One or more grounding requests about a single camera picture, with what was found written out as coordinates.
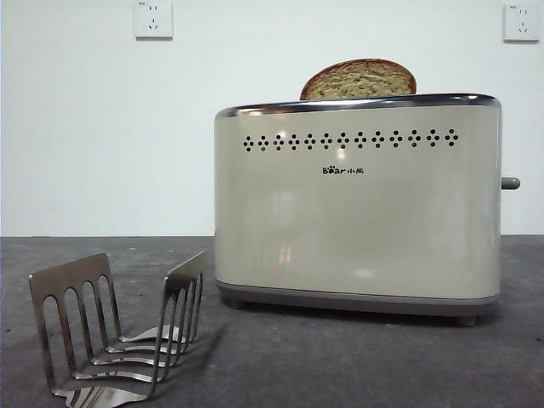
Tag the slotted steel bread rack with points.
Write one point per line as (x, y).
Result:
(55, 280)

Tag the cream toaster with chrome top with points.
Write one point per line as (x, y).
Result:
(357, 221)

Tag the white wall socket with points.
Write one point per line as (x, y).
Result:
(154, 19)
(518, 23)

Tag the brown-crusted bread slice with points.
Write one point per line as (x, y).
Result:
(361, 81)

